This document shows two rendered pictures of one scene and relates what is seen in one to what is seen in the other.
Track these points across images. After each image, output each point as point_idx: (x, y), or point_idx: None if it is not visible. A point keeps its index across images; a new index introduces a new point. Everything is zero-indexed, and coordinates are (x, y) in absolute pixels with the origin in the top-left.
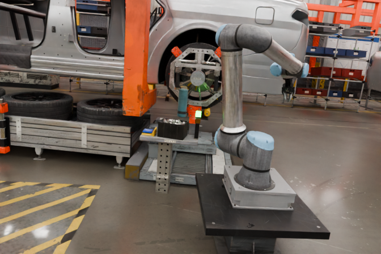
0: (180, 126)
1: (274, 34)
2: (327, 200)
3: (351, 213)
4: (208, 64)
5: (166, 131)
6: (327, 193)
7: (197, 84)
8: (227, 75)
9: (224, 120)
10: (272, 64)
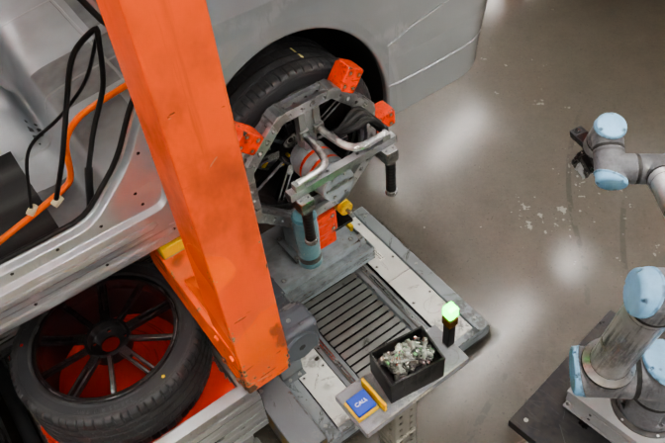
0: (438, 363)
1: None
2: (613, 243)
3: (659, 252)
4: (365, 148)
5: (410, 387)
6: (596, 218)
7: (341, 194)
8: (645, 343)
9: (610, 374)
10: (608, 179)
